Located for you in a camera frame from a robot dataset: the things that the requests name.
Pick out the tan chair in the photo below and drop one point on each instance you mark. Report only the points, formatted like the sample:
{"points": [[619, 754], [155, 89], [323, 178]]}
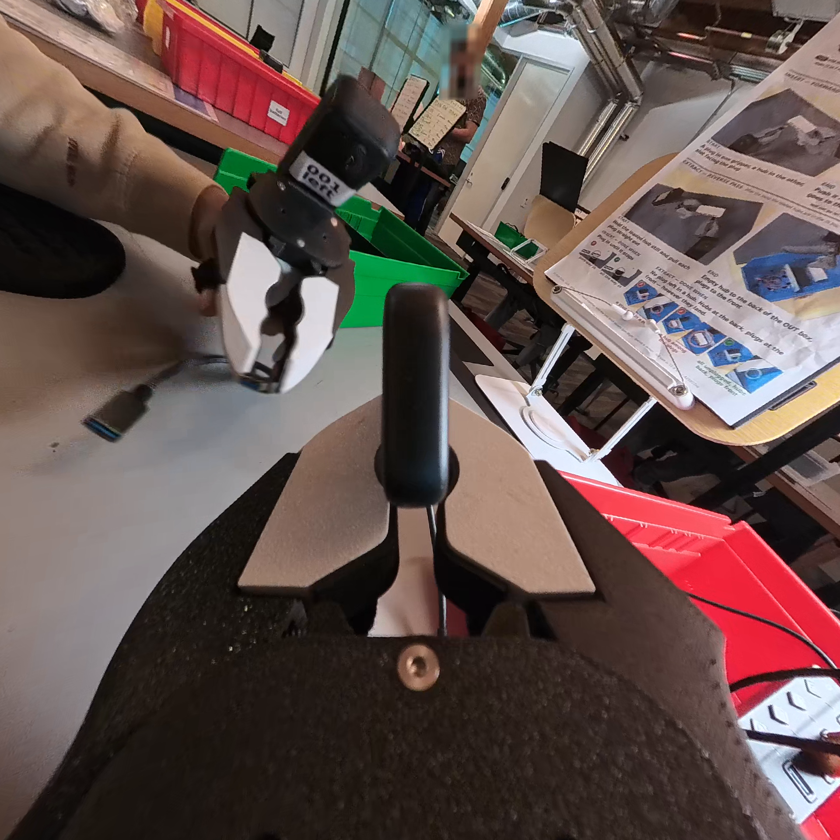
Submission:
{"points": [[544, 223]]}

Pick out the silver USB hub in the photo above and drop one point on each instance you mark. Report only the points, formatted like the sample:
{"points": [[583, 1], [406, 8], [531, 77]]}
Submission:
{"points": [[787, 722]]}

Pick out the instruction sheet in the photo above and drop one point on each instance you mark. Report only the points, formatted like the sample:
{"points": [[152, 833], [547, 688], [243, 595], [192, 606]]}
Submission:
{"points": [[722, 262]]}

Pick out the small green basket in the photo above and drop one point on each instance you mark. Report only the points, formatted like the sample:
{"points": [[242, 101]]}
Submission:
{"points": [[518, 239]]}

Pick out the red crate on far table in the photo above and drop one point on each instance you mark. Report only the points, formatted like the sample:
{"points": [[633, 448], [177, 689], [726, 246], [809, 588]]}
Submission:
{"points": [[229, 72]]}

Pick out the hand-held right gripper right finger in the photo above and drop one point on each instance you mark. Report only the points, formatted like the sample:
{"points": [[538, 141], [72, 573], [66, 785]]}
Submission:
{"points": [[518, 525]]}

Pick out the black rounded USB hub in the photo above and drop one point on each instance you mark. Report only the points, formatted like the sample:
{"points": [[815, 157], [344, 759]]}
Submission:
{"points": [[417, 394]]}

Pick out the brown USB plug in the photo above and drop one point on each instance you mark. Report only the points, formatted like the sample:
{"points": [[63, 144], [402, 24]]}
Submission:
{"points": [[820, 761]]}

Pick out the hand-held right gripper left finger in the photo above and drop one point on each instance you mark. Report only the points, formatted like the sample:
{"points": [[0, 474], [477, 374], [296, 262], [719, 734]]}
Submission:
{"points": [[315, 525]]}

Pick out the person's left hand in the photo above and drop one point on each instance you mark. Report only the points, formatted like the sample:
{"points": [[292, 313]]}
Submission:
{"points": [[205, 223]]}

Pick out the person's left forearm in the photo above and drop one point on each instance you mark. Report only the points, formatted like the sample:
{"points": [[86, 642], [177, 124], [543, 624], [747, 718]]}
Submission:
{"points": [[79, 144]]}

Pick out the paper sheet board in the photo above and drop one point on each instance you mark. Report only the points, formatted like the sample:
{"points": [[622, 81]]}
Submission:
{"points": [[438, 123], [408, 102]]}

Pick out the red plastic bin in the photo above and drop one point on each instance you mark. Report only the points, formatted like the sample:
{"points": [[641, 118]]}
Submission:
{"points": [[722, 577]]}

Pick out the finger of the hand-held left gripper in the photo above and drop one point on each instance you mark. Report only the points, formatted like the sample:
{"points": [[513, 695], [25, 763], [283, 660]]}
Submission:
{"points": [[315, 328], [246, 302]]}

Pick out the green plastic bin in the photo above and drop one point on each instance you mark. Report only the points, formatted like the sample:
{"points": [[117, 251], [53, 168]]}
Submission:
{"points": [[394, 262]]}

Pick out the long wooden table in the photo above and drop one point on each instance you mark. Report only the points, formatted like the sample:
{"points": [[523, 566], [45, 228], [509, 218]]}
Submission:
{"points": [[98, 65]]}

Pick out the black panel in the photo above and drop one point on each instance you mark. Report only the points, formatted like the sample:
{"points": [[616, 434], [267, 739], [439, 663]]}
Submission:
{"points": [[563, 174]]}

